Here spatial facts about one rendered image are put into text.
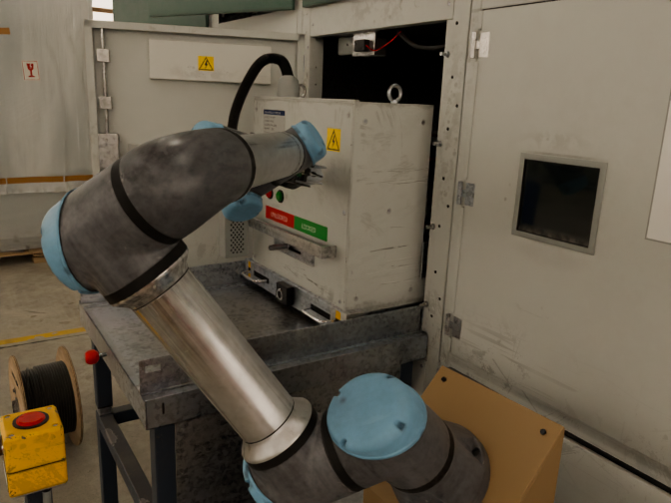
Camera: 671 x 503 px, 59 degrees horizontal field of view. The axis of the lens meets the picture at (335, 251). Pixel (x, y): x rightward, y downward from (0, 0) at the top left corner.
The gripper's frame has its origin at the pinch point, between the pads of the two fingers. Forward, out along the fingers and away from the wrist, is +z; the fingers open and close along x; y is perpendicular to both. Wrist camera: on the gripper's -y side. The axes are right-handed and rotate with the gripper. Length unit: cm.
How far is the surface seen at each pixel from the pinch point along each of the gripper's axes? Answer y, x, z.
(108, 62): -74, 21, -17
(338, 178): 6.8, 0.2, 0.2
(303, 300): -5.3, -30.7, 10.5
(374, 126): 12.8, 12.6, 1.3
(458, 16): 23.7, 38.4, 7.3
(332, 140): 3.5, 8.3, -1.1
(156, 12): -102, 49, 11
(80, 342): -219, -107, 71
